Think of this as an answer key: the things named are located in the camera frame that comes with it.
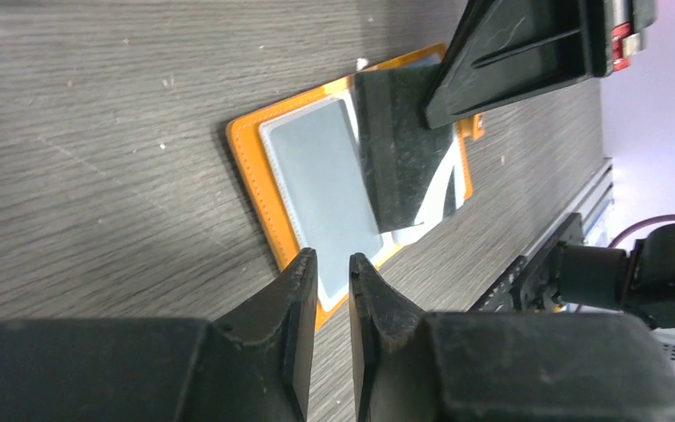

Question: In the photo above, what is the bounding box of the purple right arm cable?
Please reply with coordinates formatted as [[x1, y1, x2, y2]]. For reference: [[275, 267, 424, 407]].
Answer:
[[607, 214, 675, 251]]

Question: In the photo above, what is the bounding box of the orange leather card holder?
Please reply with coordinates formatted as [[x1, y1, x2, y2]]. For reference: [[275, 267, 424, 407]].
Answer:
[[226, 43, 485, 331]]

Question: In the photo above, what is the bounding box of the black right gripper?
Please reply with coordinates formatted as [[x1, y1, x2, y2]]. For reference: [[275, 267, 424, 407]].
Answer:
[[424, 0, 657, 128]]

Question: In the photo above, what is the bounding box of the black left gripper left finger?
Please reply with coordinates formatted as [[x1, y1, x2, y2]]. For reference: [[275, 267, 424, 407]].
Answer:
[[0, 249, 317, 421]]

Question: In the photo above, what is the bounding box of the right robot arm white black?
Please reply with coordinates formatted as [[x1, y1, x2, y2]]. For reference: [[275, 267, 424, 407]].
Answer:
[[423, 1, 675, 330]]

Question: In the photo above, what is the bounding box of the dark credit card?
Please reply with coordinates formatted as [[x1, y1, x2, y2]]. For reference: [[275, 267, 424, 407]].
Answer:
[[258, 95, 385, 310]]

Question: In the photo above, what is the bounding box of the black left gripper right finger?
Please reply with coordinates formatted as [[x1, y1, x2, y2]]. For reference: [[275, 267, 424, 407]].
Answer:
[[349, 253, 675, 421]]

